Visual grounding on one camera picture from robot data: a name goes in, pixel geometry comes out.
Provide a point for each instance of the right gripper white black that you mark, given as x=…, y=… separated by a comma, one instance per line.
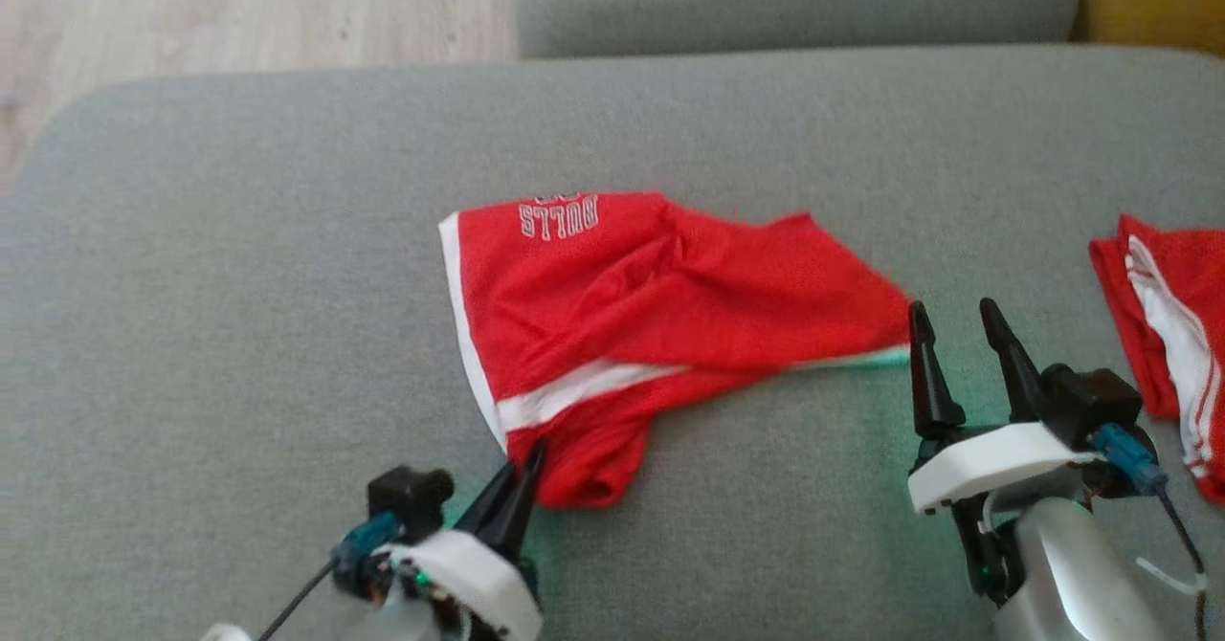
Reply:
x=995, y=454

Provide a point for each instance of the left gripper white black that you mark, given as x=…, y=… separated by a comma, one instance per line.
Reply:
x=478, y=574

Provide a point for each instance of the red Bulls basketball shorts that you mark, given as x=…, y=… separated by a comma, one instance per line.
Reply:
x=622, y=306

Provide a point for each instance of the red Bulls basketball jersey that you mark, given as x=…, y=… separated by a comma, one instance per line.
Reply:
x=1201, y=268

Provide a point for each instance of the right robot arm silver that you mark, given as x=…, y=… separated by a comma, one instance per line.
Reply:
x=1072, y=574

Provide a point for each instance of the large grey sofa seat cushion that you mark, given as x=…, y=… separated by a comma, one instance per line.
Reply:
x=287, y=287

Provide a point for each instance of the small grey sofa cushion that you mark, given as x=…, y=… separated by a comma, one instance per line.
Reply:
x=794, y=0

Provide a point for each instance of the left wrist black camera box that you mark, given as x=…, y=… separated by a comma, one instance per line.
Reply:
x=407, y=497

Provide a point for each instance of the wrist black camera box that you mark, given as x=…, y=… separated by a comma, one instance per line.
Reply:
x=1091, y=402
x=407, y=497

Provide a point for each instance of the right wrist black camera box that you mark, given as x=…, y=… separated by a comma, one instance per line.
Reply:
x=1091, y=402

